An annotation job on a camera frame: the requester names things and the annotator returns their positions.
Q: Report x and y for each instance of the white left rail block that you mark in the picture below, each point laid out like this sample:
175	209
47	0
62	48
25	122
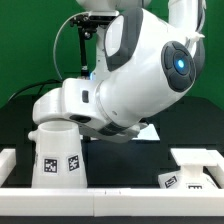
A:
7	163

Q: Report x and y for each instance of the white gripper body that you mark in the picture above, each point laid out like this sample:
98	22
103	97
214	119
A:
75	100

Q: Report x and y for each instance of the white light bulb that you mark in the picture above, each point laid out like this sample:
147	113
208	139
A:
32	135

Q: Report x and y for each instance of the white marker sheet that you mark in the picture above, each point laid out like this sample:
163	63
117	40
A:
149	133

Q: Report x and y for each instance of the white lamp shade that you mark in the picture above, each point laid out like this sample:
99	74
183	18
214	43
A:
58	157

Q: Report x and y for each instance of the white lamp base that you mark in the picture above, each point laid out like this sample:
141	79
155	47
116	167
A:
190	176

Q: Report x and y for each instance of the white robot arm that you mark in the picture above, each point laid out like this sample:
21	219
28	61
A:
145	65

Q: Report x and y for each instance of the white front rail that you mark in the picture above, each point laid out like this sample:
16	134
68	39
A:
110	202

